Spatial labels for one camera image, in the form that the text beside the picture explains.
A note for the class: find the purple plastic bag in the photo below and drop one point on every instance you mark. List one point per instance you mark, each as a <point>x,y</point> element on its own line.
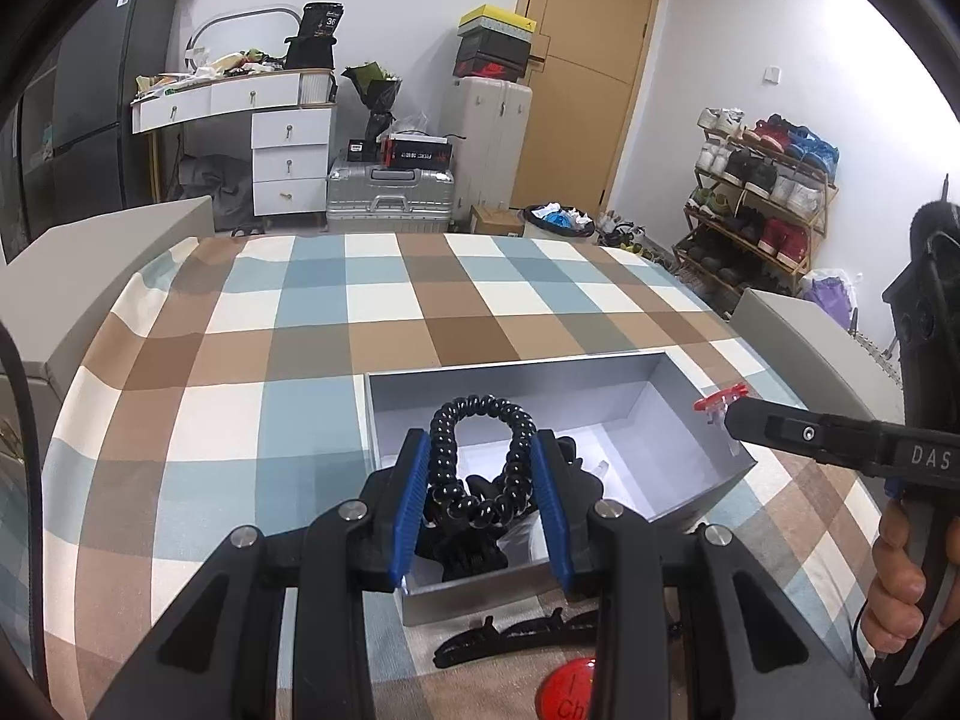
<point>829,300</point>

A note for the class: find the long black hair clip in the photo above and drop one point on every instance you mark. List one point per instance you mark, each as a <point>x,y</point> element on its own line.
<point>480,641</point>

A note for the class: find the pile of floor slippers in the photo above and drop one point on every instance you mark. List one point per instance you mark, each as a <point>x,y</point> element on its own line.
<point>634,236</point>

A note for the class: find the pile of table clutter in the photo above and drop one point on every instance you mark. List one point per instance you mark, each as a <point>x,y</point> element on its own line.
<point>210,75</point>

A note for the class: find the oval mirror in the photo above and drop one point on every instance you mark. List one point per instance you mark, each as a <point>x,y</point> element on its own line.
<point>240,34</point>

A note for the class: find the black red shoe box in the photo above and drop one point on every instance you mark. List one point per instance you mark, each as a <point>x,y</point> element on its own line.
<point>487,69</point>

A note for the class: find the plaid tablecloth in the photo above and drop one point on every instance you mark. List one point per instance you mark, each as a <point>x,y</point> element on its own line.
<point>300,330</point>

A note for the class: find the silver suitcase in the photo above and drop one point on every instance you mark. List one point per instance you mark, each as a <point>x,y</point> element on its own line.
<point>390,202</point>

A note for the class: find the grey storage cabinet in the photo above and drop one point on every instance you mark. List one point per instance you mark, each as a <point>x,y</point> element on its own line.
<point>795,337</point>
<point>90,270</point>

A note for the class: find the grey cardboard box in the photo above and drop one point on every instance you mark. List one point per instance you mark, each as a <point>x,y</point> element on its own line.
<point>525,390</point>

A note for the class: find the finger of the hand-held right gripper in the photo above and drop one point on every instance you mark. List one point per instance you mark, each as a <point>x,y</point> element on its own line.
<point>810,435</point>

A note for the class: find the dark grey fridge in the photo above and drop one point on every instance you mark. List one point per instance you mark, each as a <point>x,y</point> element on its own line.
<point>112,90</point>

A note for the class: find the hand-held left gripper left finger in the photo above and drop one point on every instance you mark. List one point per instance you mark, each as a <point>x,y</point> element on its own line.
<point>409,510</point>

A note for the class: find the white suitcase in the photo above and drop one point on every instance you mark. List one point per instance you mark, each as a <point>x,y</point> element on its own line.
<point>484,142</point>

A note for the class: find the yellow shoe box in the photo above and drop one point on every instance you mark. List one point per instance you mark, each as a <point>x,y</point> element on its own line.
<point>495,20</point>

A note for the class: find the basket of clothes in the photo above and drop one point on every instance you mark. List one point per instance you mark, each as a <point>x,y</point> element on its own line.
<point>559,219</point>

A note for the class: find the small black box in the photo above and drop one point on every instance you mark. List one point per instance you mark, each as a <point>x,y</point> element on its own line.
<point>357,151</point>

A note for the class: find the person's right hand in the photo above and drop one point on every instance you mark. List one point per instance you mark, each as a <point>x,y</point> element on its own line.
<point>896,577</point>

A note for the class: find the red round badge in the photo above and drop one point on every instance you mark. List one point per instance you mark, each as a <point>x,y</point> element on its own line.
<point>562,690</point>

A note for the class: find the glass door cabinet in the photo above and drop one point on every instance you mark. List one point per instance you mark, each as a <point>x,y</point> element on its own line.
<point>30,150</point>

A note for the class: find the black bag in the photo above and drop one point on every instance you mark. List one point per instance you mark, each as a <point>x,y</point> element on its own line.
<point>311,49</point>

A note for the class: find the white dressing table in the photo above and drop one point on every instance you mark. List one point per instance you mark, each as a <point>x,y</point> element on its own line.
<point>289,165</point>

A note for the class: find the brown cardboard box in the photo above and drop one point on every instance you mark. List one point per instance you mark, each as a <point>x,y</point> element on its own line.
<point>495,221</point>

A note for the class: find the wooden shoe rack with shoes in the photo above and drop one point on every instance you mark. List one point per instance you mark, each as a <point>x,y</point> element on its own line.
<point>757,172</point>

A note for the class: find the wooden door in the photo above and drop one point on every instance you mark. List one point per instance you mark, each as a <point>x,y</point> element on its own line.
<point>585,127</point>

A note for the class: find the grey black shoe box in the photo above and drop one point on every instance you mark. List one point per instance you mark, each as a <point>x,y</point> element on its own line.
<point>493,43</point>

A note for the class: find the dark wrapped flower bouquet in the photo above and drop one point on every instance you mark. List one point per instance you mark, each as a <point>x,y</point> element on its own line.
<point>379,101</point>

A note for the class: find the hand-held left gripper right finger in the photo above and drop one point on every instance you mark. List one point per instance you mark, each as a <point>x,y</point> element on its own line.
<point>551,510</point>

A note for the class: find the grey cloth pile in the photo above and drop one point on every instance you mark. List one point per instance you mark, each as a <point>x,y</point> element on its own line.
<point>217,187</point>

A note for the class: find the black claw hair clip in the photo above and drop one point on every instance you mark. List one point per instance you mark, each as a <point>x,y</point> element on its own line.
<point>469,547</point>

